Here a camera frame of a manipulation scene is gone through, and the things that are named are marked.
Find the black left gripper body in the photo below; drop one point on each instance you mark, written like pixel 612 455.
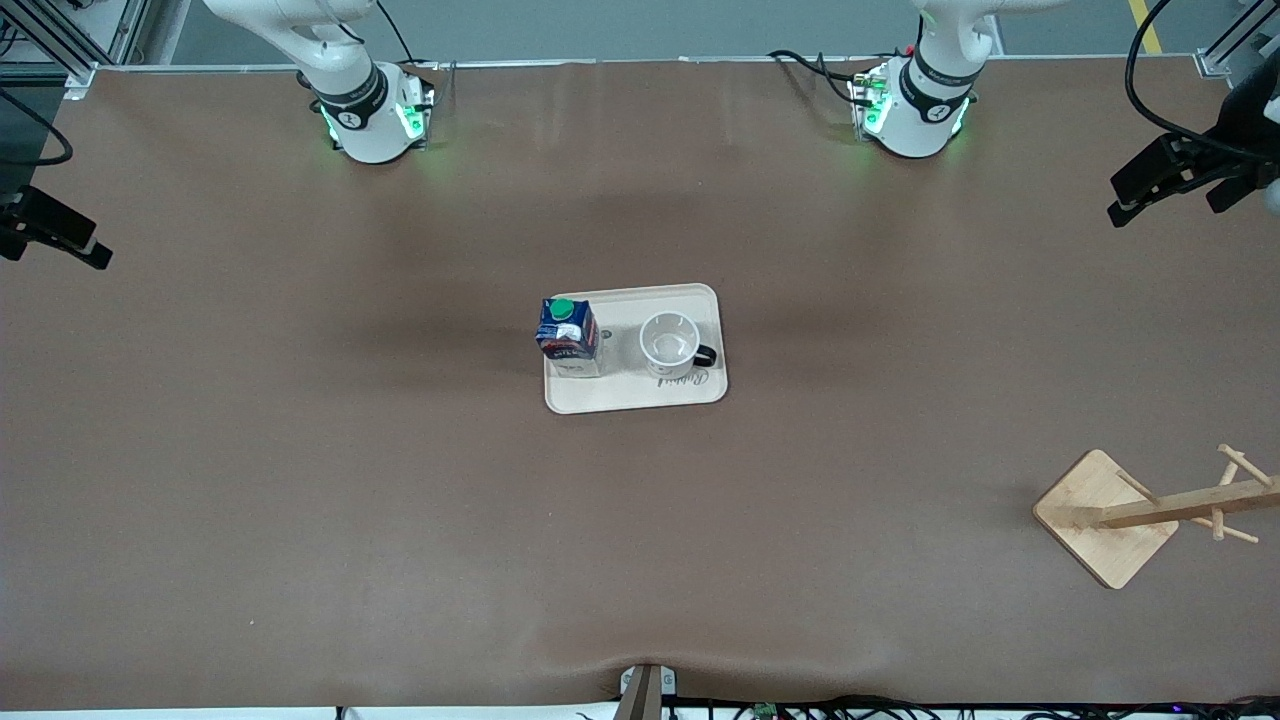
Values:
pixel 1243 128

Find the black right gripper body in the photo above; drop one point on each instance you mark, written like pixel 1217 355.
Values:
pixel 12 215

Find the blue milk carton green cap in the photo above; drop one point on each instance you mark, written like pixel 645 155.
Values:
pixel 567 335

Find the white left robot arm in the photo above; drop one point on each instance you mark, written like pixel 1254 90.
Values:
pixel 925 110

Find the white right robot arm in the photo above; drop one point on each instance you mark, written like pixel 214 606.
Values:
pixel 360 110

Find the wooden cup hanging rack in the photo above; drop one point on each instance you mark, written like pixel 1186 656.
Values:
pixel 1105 525

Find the beige plastic serving tray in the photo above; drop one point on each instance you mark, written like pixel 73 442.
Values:
pixel 655 395

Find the aluminium frame profile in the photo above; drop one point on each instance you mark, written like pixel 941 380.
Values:
pixel 1235 45
pixel 70 40

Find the metal table edge bracket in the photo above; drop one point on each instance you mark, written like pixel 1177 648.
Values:
pixel 648 690

